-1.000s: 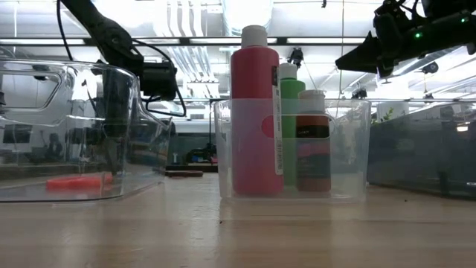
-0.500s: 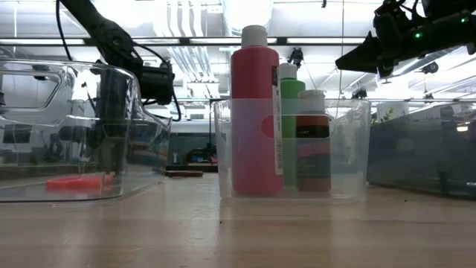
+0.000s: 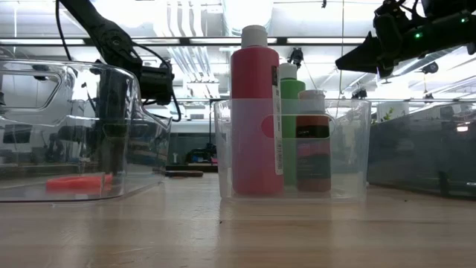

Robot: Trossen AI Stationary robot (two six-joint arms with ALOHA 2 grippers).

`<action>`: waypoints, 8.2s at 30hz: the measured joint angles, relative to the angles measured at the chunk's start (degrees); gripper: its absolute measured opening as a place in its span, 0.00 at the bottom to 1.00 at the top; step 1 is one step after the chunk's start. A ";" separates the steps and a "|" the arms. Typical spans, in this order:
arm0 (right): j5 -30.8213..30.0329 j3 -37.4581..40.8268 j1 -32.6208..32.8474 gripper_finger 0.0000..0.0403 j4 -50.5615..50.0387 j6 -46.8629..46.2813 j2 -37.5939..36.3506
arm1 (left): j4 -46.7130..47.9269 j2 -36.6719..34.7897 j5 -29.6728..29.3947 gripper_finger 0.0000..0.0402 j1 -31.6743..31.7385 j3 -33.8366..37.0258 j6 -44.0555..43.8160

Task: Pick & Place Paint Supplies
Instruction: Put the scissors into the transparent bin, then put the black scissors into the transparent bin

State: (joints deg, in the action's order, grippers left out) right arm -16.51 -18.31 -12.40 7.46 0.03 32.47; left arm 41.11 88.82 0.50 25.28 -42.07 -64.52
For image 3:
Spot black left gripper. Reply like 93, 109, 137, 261
94, 55, 176, 176

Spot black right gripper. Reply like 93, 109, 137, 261
334, 2, 407, 78

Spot orange-handled scissors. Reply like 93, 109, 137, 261
45, 173, 114, 194

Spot green paint bottle white cap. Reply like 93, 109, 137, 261
279, 63, 307, 188

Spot small brown paint bottle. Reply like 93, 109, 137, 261
295, 89, 332, 193

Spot large red paint bottle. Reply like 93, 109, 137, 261
230, 25, 285, 197

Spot large clear plastic bin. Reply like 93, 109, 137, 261
0, 58, 173, 204

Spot small clear plastic bin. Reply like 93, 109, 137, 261
213, 97, 373, 204

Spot smoke-grey plastic tray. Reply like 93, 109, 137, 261
367, 106, 476, 197

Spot thin hanging cord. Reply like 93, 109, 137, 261
339, 0, 346, 117

